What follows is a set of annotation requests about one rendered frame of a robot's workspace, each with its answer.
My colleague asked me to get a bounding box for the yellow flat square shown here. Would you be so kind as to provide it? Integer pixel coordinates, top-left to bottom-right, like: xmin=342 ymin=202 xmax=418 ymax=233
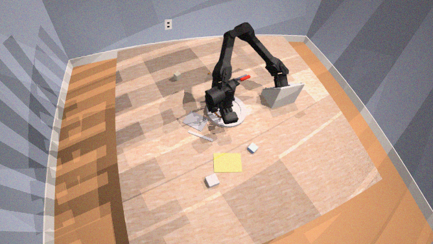
xmin=213 ymin=152 xmax=242 ymax=173

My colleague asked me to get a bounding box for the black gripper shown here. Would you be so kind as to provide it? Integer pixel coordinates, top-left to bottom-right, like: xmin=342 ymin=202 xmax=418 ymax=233
xmin=219 ymin=97 xmax=239 ymax=125

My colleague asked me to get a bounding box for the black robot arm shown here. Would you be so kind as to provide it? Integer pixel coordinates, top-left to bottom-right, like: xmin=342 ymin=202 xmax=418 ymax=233
xmin=205 ymin=22 xmax=290 ymax=113

